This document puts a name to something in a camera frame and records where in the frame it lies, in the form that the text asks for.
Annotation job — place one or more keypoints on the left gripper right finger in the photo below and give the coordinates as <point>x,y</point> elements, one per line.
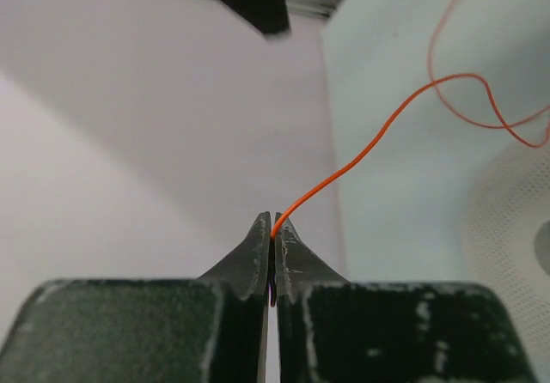
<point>334,330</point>

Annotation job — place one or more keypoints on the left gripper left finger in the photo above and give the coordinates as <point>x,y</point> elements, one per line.
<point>211,328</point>

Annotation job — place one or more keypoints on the white cable spool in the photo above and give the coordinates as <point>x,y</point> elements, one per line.
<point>506,241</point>

